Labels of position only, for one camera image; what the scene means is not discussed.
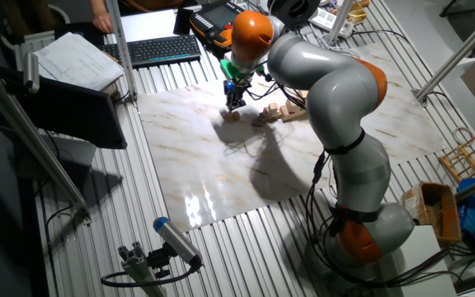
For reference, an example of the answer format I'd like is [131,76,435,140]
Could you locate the silver depth camera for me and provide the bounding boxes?
[22,51,40,94]

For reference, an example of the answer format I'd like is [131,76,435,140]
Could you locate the black orange teach pendant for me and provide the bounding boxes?
[188,1,247,59]

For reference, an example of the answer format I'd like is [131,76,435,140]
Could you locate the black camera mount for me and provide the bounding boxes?
[146,243,172,280]

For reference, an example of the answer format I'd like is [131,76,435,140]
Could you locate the short aluminium extrusion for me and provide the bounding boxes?
[117,241,167,297]

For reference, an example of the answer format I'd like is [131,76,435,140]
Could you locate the black flat monitor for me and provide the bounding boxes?
[16,76,129,150]

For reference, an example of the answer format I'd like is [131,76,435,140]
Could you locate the green gripper mounting adapter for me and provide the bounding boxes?
[219,59,256,81]

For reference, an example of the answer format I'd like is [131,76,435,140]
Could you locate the silver camera with blue end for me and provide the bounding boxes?
[153,216,204,269]

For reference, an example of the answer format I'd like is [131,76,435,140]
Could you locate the bare person forearm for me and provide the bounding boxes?
[87,0,107,16]

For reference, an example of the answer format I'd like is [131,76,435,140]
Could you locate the bare person hand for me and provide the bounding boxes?
[91,10,114,33]

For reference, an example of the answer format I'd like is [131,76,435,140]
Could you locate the white robot base platform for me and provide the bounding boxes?
[397,224,458,297]

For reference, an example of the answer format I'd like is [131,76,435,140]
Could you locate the black camera cable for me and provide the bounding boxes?
[100,263,200,289]

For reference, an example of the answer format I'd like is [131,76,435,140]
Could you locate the white labelled box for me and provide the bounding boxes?
[308,6,355,39]

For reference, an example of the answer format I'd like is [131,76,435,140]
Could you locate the open cardboard box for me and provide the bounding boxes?
[401,181,463,247]

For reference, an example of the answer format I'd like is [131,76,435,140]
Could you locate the white marble pattern board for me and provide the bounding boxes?
[137,40,447,233]

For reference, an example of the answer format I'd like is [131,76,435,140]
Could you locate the white paper sheets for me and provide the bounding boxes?
[31,31,125,92]

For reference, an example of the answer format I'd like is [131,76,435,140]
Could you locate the black phone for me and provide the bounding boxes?
[172,7,194,36]

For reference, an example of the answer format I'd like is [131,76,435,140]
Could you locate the wooden rack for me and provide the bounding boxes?
[438,126,475,185]

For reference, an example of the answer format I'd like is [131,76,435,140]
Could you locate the gold foil bag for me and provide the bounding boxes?
[346,1,369,25]

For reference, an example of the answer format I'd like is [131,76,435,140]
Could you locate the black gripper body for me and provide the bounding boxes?
[223,80,249,104]

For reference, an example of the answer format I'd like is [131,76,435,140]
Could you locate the black computer keyboard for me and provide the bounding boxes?
[101,34,202,69]

